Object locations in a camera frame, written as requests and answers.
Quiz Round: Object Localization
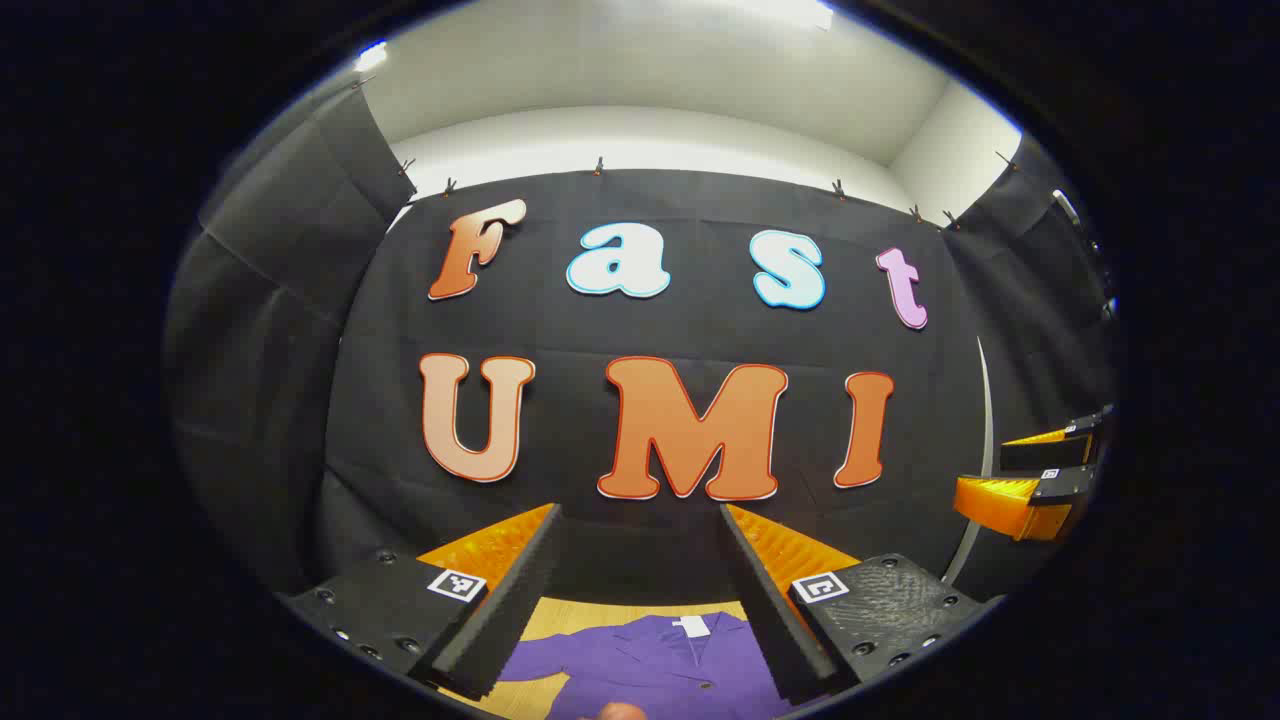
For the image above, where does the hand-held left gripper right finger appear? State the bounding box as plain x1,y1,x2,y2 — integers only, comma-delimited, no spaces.
718,503,986,706

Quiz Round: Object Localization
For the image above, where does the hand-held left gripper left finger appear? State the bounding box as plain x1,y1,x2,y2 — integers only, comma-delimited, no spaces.
280,503,563,701

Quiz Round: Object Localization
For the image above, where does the purple knit shirt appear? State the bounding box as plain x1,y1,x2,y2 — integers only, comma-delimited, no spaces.
497,614,801,720

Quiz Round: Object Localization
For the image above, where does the row of small black clips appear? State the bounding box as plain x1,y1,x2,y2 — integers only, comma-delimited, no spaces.
398,152,1021,231

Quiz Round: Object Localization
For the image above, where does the grey metal frame post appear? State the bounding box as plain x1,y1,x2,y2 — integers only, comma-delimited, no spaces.
943,338,998,588

